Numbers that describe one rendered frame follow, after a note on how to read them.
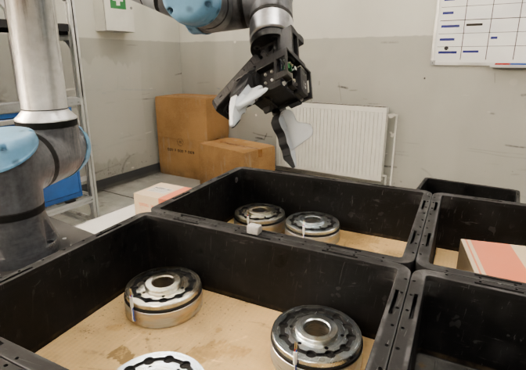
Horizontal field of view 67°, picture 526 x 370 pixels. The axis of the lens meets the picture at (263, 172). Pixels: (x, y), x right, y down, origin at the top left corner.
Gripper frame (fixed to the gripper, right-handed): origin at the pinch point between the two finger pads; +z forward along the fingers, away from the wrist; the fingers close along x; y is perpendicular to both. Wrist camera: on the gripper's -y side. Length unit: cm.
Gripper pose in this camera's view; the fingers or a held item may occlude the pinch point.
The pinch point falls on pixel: (261, 152)
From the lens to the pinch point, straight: 59.1
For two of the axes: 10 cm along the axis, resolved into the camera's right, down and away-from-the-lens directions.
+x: 6.0, 3.5, 7.1
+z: 0.0, 8.9, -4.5
